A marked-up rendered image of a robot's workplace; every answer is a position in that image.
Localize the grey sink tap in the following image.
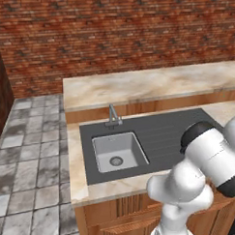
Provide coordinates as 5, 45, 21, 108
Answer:
103, 103, 124, 130

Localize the dark grey sink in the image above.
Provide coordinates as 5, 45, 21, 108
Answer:
77, 106, 226, 187

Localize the wooden kitchen island cabinet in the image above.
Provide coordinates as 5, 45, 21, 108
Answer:
63, 88, 235, 235

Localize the wooden cupboard door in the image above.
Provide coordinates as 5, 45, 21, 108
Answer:
98, 197, 235, 235

